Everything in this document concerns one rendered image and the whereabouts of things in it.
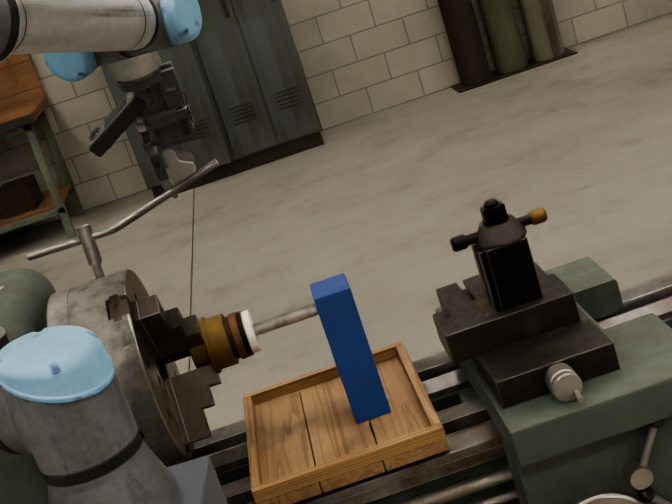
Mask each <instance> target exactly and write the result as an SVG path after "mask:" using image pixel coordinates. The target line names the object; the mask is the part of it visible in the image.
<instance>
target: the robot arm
mask: <svg viewBox="0 0 672 504"><path fill-rule="evenodd" d="M201 27H202V15H201V11H200V6H199V4H198V1H197V0H0V62H2V61H4V60H5V59H7V58H8V57H9V56H10V55H11V54H38V53H42V55H43V59H44V61H45V64H46V65H47V66H48V68H49V69H50V70H51V72H52V73H53V74H55V75H56V76H57V77H59V78H61V79H63V80H65V81H69V82H77V81H81V80H83V79H84V78H85V77H87V76H89V75H91V74H93V72H94V71H95V69H96V68H98V67H100V66H103V65H107V64H108V65H109V68H110V70H111V73H112V75H113V78H114V79H115V80H116V82H117V85H118V87H119V89H120V91H123V92H128V93H127V94H126V96H125V97H124V98H123V99H122V100H121V101H120V102H119V103H118V105H117V106H116V107H115V108H114V109H113V110H112V111H111V112H110V114H109V115H108V116H107V117H106V118H105V119H104V120H103V121H102V123H101V124H100V125H99V126H98V127H97V128H96V129H94V130H93V131H92V133H91V135H90V136H89V151H91V152H92V153H93V154H95V155H96V156H98V157H102V156H103V155H104V154H105V152H106V151H107V150H108V149H110V148H111V147H112V146H113V144H114V142H115V141H116V140H117V139H118V138H119V137H120V136H121V135H122V134H123V132H124V131H125V130H126V129H127V128H128V127H129V126H130V125H131V124H132V122H134V123H136V128H137V131H138V134H139V137H140V140H141V143H142V145H143V147H144V149H145V151H147V152H148V155H149V158H150V160H151V163H152V166H153V168H154V170H155V172H156V175H157V177H158V179H159V181H160V183H161V185H162V187H163V189H164V190H165V192H166V191H167V190H169V189H170V188H172V187H173V186H175V185H176V184H178V183H179V182H181V181H182V180H184V179H185V178H187V177H188V176H190V175H192V174H193V173H195V172H196V166H195V164H194V161H195V158H194V156H193V154H192V153H190V152H183V151H178V150H177V149H176V147H175V145H177V144H180V143H185V142H188V141H191V140H194V139H197V136H196V134H195V131H194V127H195V122H194V119H193V116H192V114H191V110H190V108H189V105H188V103H187V102H188V101H187V96H186V94H185V92H184V91H181V88H180V86H179V83H178V80H177V77H176V74H175V71H174V67H173V64H172V62H171V61H169V62H166V63H163V64H161V63H162V62H161V59H160V56H159V53H158V50H162V49H166V48H169V47H173V46H175V47H178V46H180V45H181V44H183V43H186V42H189V41H192V40H194V39H195V38H196V37H197V36H198V35H199V33H200V31H201ZM185 98H186V99H185ZM181 130H182V133H183V134H182V133H181ZM162 148H163V150H162ZM20 454H32V455H33V456H34V459H35V461H36V463H37V465H38V468H39V470H40V472H41V474H42V476H43V478H44V481H45V483H46V485H47V491H48V504H182V502H183V495H182V492H181V490H180V487H179V485H178V482H177V480H176V478H175V476H174V475H173V474H172V472H171V471H170V470H169V469H168V468H167V467H166V466H165V465H164V464H163V463H162V461H161V460H160V459H159V458H158V457H157V456H156V455H155V454H154V453H153V451H152V450H151V449H150V448H149V447H148V446H147V445H146V444H145V442H144V440H143V438H142V436H141V433H140V431H139V428H138V426H137V423H136V421H135V419H134V416H133V414H132V411H131V409H130V406H129V404H128V402H127V399H126V397H125V394H124V392H123V390H122V387H121V385H120V382H119V380H118V377H117V375H116V373H115V366H114V363H113V360H112V358H111V357H110V355H109V354H108V353H107V352H106V350H105V348H104V346H103V343H102V341H101V340H100V338H99V337H98V336H97V335H96V334H95V333H94V332H92V331H91V330H89V329H86V328H83V327H79V326H55V327H49V328H45V329H43V330H42V331H40V332H31V333H28V334H26V335H23V336H21V337H19V338H17V339H15V340H13V341H12V342H9V340H8V337H7V334H6V331H5V329H4V328H3V327H1V326H0V456H4V455H20Z"/></svg>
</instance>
